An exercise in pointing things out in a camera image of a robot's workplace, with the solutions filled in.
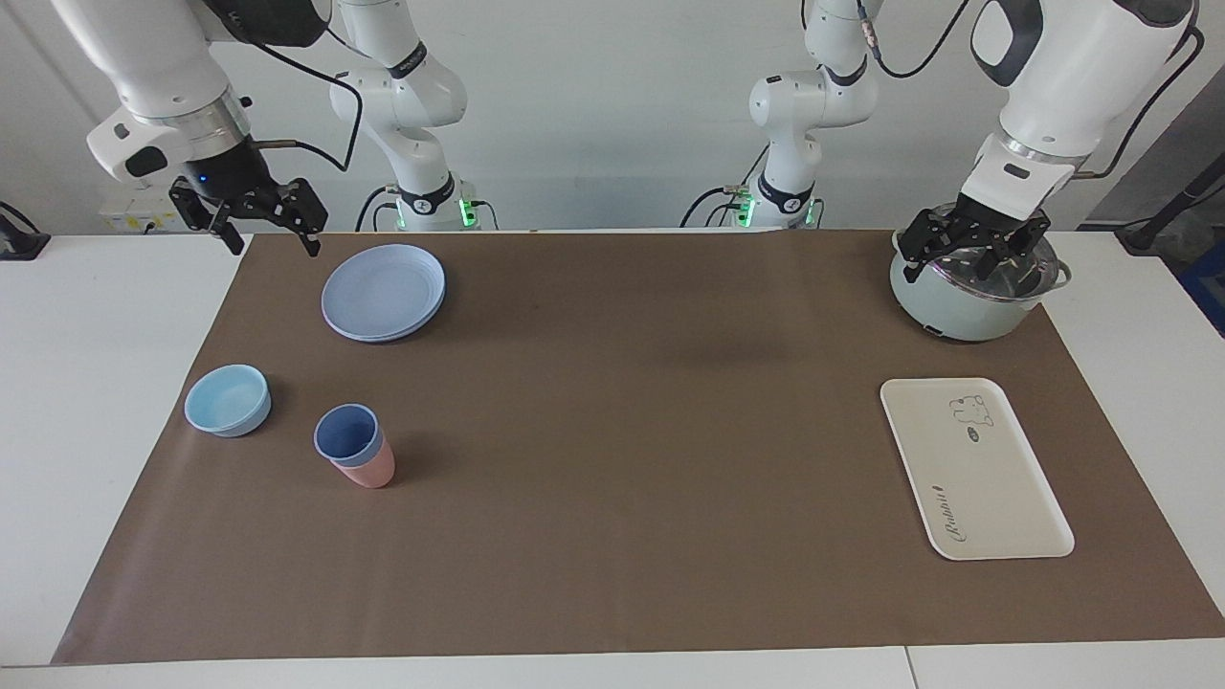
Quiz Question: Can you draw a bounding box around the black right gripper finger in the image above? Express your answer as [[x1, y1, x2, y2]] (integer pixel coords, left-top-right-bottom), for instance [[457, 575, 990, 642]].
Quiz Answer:
[[170, 177, 246, 256], [251, 178, 329, 257]]

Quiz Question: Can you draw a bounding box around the pale green cooking pot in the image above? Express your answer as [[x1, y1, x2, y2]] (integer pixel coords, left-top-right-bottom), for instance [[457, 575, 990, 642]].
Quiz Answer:
[[888, 225, 1073, 344]]

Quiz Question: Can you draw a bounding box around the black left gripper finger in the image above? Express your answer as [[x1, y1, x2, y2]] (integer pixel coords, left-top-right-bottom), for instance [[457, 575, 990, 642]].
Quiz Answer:
[[976, 215, 1052, 280], [897, 206, 963, 284]]

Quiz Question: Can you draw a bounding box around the glass pot lid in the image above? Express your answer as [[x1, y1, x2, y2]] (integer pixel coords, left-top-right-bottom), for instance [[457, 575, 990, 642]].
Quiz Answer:
[[914, 203, 1061, 305]]

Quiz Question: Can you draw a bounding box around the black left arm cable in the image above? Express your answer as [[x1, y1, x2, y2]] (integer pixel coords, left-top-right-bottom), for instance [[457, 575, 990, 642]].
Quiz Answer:
[[857, 0, 1205, 181]]

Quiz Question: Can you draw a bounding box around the cream tray with rabbit print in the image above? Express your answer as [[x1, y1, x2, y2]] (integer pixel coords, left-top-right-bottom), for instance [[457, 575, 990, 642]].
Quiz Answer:
[[879, 377, 1076, 562]]

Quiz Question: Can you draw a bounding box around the blue crate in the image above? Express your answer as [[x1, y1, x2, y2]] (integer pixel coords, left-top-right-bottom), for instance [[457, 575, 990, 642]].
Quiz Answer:
[[1179, 239, 1225, 338]]

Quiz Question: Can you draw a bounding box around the blue plastic cup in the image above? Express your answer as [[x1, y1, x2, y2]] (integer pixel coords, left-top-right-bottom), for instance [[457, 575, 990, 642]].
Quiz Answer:
[[313, 403, 386, 468]]

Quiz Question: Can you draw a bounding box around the black stand with pole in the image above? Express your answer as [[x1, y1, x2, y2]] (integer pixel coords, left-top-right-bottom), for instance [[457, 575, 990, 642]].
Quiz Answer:
[[1115, 153, 1225, 256]]

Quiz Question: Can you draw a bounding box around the brown table mat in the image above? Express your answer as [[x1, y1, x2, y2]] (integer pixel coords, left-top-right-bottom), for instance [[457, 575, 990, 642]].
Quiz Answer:
[[50, 230, 1225, 666]]

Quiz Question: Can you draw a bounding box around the blue-grey plate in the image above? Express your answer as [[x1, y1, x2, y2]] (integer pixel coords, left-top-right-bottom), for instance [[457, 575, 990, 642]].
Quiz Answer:
[[321, 244, 448, 344]]

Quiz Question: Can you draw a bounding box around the black base cable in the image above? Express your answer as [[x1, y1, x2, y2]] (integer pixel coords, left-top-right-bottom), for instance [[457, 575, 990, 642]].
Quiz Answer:
[[354, 185, 401, 233], [679, 144, 771, 229]]

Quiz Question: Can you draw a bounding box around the white power strip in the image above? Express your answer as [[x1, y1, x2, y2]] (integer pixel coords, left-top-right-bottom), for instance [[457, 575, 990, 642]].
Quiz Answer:
[[99, 182, 207, 233]]

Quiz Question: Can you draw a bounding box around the black table clamp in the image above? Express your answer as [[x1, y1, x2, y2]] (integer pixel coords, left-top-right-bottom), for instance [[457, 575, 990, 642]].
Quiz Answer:
[[0, 201, 51, 261]]

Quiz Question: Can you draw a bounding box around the pink plastic cup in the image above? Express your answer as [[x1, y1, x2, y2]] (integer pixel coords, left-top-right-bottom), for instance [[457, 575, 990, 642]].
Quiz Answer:
[[328, 442, 396, 489]]

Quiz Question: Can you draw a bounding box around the light blue bowl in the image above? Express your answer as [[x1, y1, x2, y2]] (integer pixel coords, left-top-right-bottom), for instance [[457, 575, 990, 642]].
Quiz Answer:
[[184, 364, 273, 438]]

